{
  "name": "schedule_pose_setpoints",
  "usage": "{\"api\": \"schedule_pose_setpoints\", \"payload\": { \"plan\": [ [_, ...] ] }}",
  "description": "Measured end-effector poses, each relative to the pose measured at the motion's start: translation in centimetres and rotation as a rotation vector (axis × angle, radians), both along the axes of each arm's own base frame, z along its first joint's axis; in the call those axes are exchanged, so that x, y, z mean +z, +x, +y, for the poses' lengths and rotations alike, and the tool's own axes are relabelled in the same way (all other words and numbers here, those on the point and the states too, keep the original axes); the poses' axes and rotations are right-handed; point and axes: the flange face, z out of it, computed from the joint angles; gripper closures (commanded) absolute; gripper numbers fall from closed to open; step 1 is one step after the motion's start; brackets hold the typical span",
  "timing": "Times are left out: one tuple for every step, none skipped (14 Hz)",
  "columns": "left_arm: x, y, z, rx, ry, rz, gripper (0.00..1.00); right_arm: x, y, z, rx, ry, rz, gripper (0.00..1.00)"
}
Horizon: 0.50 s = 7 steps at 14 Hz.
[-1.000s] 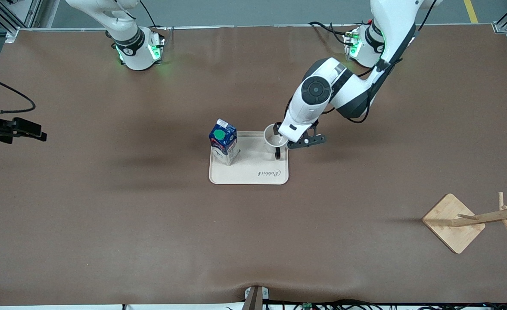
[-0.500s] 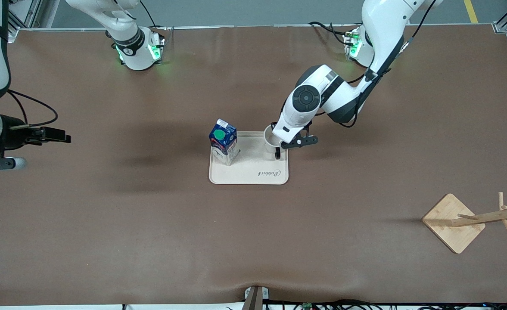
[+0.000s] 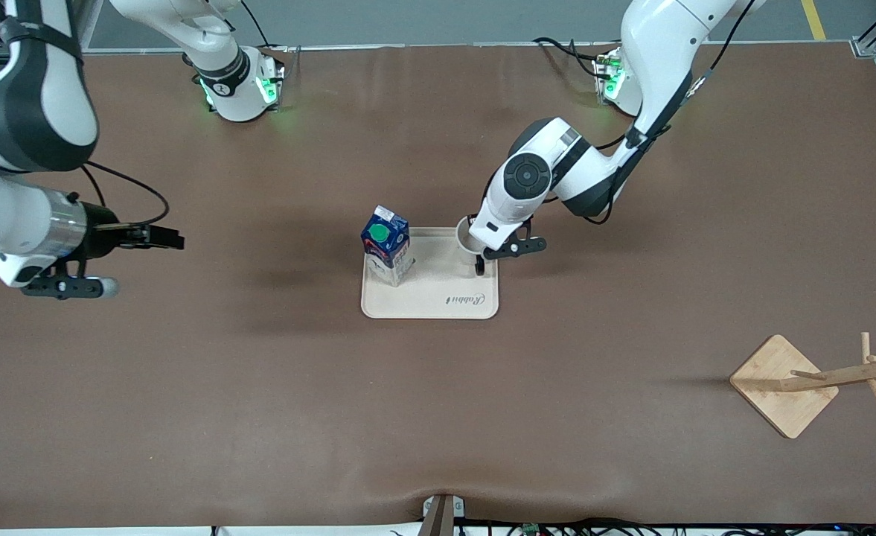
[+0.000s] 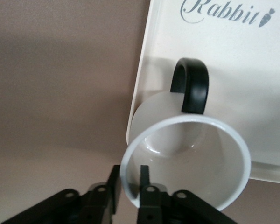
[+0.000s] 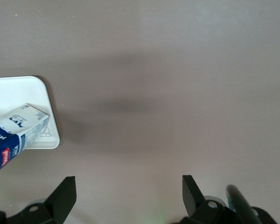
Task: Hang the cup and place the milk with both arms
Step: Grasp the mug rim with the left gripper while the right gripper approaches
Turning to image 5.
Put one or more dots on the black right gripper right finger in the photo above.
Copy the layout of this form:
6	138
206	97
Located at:
192	198

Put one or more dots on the beige rabbit print tray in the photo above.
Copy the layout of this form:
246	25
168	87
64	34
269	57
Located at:
18	93

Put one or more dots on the blue white milk carton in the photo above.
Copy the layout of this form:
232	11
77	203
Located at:
14	121

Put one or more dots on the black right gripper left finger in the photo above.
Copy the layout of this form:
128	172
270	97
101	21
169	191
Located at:
63	198

